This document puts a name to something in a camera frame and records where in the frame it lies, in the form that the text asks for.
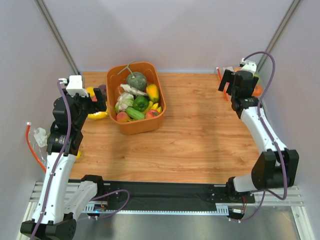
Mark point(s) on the green fake pumpkin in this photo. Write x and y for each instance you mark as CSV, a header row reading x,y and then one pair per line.
x,y
137,80

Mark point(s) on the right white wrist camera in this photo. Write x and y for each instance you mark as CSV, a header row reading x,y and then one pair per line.
x,y
247,65

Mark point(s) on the yellow fake fruit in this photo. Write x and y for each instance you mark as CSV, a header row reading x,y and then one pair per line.
x,y
79,155

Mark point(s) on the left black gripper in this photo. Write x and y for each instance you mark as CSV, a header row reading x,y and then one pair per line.
x,y
90,102

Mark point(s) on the small orange fake pumpkin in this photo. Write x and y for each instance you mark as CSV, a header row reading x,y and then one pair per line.
x,y
258,90

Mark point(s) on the small yellow bananas in basket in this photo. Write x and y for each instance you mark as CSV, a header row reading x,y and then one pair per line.
x,y
153,106

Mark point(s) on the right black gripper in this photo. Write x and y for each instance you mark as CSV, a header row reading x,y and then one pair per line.
x,y
233,81

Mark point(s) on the green fake bell pepper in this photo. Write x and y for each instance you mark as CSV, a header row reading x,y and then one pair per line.
x,y
140,103

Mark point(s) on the green fake cucumber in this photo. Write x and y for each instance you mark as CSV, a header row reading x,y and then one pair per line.
x,y
134,114

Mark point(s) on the fake peach left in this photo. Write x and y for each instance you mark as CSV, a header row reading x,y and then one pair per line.
x,y
122,117

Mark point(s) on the yellow fake lemon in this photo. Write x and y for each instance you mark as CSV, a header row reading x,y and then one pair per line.
x,y
90,91

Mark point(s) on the white fake cauliflower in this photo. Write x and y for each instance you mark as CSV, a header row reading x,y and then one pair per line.
x,y
124,101

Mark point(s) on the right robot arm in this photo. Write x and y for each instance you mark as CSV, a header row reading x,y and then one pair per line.
x,y
276,167

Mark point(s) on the clear zip bag orange seal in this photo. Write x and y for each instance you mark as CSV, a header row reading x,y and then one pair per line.
x,y
220,72

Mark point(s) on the orange plastic basket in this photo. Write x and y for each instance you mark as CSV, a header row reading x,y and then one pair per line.
x,y
134,97

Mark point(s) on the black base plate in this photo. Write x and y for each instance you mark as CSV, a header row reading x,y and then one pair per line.
x,y
185,197

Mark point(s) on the fake peach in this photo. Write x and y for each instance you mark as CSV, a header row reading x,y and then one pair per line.
x,y
151,114
122,117

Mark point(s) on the yellow orange fake mango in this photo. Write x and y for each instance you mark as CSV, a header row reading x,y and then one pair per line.
x,y
153,93

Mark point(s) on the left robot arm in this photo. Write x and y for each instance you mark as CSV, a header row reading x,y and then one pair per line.
x,y
58,162

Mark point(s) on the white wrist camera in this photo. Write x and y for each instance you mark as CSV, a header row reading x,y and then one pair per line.
x,y
247,65
74,85

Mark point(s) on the fake peach right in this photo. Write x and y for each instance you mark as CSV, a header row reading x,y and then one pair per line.
x,y
151,114

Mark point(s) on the zip bag near left wall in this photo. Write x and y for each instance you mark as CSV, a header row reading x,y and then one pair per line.
x,y
36,139

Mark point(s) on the fake yellow banana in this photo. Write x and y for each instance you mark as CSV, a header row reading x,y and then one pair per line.
x,y
99,115

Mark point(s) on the white fake garlic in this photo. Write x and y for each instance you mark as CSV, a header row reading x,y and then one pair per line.
x,y
129,89

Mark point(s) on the purple fake fruit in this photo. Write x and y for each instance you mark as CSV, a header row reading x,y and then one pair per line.
x,y
103,89

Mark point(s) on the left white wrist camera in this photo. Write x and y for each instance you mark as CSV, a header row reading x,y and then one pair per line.
x,y
74,85

